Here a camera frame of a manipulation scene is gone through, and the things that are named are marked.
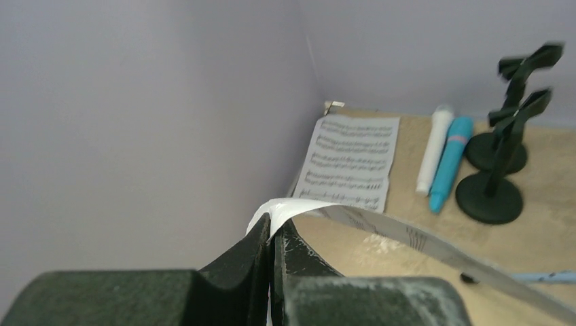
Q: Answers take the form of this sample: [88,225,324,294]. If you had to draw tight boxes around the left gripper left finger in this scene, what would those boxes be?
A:
[2,215,270,325]

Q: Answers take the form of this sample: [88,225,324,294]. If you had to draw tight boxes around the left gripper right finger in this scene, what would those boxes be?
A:
[270,221,472,325]

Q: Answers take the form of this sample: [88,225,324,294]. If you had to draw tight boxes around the sheet music page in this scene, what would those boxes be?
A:
[293,115,400,213]

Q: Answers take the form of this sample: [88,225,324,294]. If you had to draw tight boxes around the sheet music pages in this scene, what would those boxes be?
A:
[246,198,575,325]

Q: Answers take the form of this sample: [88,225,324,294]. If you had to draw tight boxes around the black mic stand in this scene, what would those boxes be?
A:
[465,41,565,174]
[455,88,553,225]

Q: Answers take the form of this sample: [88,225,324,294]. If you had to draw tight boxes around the white toy microphone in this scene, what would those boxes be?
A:
[416,105,455,197]

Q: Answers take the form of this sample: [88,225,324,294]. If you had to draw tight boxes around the blue toy microphone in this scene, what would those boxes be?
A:
[429,116,473,213]

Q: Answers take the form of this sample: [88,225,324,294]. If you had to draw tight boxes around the light blue music stand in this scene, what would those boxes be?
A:
[512,270,575,285]

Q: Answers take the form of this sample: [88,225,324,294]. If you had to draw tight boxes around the aluminium frame rail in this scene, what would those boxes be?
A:
[323,101,345,116]

